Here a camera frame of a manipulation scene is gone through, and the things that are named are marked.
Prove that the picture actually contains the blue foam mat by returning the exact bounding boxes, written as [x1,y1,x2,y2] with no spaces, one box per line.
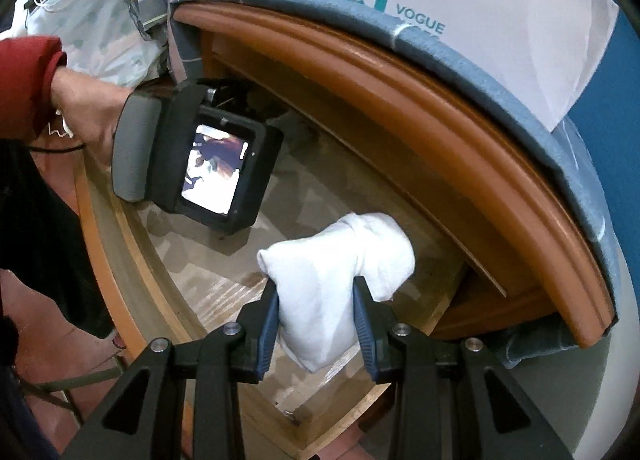
[570,12,639,267]

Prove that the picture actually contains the grey foam cube stool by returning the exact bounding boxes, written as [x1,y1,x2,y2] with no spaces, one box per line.
[511,251,639,459]

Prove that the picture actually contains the white patterned bedding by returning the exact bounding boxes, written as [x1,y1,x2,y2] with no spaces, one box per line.
[1,0,166,86]

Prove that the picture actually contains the white underwear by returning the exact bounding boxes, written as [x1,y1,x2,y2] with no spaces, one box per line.
[256,213,416,373]

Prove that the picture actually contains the red sleeve forearm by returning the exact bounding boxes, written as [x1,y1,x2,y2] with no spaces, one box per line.
[0,36,67,142]

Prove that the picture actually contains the person left hand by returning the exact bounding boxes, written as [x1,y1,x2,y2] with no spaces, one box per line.
[51,67,134,168]

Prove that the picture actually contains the blue checked cloth cover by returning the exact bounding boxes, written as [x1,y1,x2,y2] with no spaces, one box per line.
[168,0,621,362]

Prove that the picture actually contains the wooden nightstand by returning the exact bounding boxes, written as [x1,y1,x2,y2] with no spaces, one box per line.
[175,3,614,347]

